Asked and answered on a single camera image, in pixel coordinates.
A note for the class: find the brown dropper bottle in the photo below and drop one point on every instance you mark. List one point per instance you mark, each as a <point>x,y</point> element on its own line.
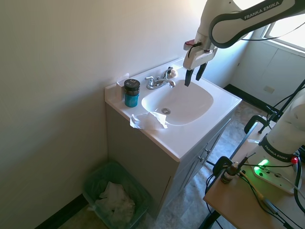
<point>227,175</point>

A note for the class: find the light wooden table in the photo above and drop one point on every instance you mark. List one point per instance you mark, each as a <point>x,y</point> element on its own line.
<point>238,200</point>

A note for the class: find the crumpled tissues in bin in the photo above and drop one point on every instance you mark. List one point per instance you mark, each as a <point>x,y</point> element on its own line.
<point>116,200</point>

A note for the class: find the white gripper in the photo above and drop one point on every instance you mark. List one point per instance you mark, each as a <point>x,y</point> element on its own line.
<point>198,57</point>

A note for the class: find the black table clamp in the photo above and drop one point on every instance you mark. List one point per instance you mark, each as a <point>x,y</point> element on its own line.
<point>221,163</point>
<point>252,121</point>

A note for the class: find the beige wall outlet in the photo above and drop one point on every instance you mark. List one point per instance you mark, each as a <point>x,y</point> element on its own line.
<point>269,89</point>

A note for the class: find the grey vanity cabinet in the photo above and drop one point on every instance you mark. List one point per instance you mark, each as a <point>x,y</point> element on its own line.
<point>143,152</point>

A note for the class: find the teal jar with black lid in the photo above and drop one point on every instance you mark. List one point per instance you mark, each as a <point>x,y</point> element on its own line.
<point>131,95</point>

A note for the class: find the black baseboard by bin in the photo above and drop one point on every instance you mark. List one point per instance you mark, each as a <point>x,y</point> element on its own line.
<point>64,210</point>

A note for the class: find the black metal leg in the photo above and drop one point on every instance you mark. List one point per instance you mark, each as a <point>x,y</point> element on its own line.
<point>209,218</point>

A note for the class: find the red black wrist camera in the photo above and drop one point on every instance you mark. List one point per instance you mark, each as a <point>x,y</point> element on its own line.
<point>190,43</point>

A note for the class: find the red emergency stop button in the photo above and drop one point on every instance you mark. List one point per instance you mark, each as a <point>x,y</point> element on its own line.
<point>295,159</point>

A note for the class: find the white tissue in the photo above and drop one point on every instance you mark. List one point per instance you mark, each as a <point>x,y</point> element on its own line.
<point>150,121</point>

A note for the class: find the green plastic trash bin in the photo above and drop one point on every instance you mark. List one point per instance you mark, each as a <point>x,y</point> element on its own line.
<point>90,183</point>

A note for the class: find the window with white frame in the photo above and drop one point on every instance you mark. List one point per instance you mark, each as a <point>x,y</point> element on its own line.
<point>286,26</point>

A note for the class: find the black baseboard under window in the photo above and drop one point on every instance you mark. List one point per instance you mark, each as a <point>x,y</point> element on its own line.
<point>247,94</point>

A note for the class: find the white sink countertop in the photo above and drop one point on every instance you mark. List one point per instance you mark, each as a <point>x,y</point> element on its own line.
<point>190,133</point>

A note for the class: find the round metal cabinet knob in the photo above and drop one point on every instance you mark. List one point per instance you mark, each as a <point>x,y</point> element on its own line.
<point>201,159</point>
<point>207,151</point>

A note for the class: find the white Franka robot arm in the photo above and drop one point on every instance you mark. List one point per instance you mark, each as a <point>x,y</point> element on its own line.
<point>204,19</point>

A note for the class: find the small seashell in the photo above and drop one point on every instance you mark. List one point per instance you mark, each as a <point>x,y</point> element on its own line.
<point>174,73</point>

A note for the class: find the chrome sink drain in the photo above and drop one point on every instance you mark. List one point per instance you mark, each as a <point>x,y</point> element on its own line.
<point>166,110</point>

